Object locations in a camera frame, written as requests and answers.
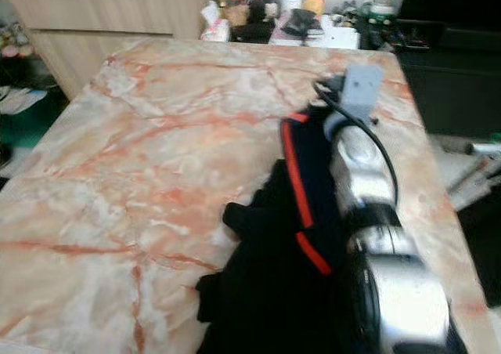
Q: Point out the navy sweater with red trim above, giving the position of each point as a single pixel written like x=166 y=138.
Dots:
x=250 y=291

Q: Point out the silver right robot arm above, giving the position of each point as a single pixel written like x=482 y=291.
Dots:
x=360 y=174

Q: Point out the light wooden cabinet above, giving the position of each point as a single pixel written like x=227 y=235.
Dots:
x=94 y=17

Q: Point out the brown jar with red lid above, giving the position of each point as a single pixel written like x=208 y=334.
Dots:
x=236 y=5

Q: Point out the black wallet case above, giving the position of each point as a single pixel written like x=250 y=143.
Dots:
x=299 y=23

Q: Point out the white blue ball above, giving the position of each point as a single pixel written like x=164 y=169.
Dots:
x=292 y=1

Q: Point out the orange red ball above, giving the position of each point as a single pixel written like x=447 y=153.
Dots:
x=314 y=3

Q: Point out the stack of white papers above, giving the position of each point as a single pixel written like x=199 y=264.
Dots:
x=337 y=39

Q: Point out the black TV console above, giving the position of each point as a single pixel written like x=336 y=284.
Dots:
x=454 y=88

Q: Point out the metal clothes rack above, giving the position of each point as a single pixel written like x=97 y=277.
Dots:
x=487 y=147

